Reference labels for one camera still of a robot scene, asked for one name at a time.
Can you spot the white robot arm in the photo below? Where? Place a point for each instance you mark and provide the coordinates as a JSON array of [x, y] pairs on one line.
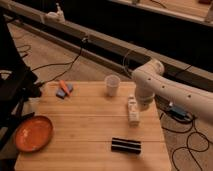
[[150, 82]]

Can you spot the translucent plastic cup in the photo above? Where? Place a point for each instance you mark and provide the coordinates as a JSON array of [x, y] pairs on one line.
[[112, 83]]

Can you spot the white glue bottle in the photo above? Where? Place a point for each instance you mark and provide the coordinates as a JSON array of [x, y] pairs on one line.
[[133, 112]]

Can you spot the orange marker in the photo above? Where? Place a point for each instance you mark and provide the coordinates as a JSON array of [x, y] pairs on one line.
[[64, 87]]

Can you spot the black rectangular box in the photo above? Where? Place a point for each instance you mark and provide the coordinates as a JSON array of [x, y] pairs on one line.
[[125, 145]]

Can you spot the blue connector box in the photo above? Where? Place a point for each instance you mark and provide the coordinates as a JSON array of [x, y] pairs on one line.
[[178, 112]]

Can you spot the black tripod stand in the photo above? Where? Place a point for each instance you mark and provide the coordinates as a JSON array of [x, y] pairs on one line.
[[17, 88]]

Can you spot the orange bowl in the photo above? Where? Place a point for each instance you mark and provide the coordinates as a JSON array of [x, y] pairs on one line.
[[33, 134]]

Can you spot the grey metal rail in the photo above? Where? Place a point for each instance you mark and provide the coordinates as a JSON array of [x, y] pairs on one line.
[[185, 46]]

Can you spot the white object on rail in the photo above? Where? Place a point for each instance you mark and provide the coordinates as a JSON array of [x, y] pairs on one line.
[[58, 15]]

